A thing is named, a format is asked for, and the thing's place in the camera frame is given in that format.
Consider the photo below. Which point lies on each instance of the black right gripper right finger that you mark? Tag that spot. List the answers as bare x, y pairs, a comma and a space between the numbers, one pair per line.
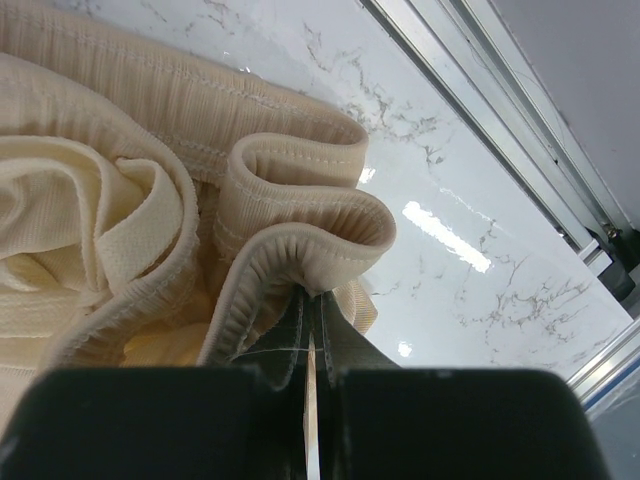
377, 420

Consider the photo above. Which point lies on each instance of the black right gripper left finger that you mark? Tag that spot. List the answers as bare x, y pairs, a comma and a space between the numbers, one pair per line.
243, 420

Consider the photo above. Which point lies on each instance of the beige trousers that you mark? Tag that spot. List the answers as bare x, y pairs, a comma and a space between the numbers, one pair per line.
158, 210

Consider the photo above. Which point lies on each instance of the aluminium frame rail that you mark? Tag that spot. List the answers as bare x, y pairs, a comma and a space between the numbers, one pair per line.
607, 369

